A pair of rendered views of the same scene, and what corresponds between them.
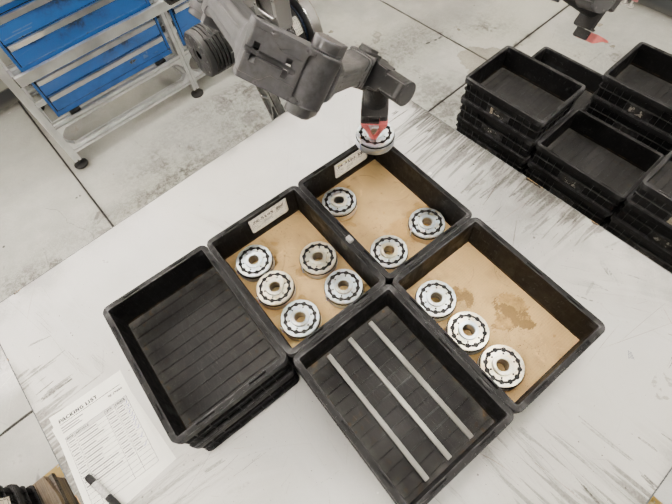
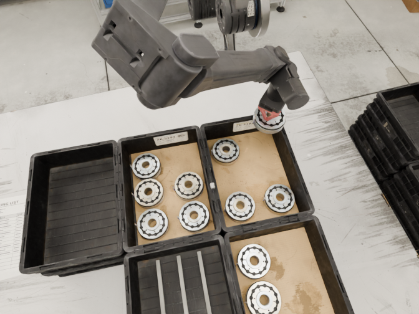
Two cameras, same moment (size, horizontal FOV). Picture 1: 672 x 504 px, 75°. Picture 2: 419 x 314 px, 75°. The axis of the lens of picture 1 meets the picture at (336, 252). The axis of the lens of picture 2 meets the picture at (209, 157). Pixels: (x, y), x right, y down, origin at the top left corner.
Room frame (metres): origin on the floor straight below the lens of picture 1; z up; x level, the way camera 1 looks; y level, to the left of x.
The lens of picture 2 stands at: (0.28, -0.15, 1.78)
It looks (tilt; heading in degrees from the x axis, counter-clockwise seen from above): 64 degrees down; 21
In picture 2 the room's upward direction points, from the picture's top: 2 degrees counter-clockwise
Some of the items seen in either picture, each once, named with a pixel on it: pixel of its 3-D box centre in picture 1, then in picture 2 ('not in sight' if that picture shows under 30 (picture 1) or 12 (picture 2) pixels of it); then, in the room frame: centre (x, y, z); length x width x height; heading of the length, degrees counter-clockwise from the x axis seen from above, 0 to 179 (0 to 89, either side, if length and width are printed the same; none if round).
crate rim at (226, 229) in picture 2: (381, 200); (252, 166); (0.69, -0.14, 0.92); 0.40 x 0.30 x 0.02; 31
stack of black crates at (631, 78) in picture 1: (638, 119); not in sight; (1.32, -1.45, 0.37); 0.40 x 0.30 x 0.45; 35
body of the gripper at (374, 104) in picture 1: (375, 96); (278, 90); (0.83, -0.15, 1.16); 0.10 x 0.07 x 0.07; 169
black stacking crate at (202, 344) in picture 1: (199, 341); (81, 205); (0.38, 0.37, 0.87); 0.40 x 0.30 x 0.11; 31
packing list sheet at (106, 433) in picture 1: (107, 441); (8, 234); (0.21, 0.67, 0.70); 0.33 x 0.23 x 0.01; 35
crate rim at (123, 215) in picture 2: (293, 263); (165, 183); (0.54, 0.11, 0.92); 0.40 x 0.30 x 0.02; 31
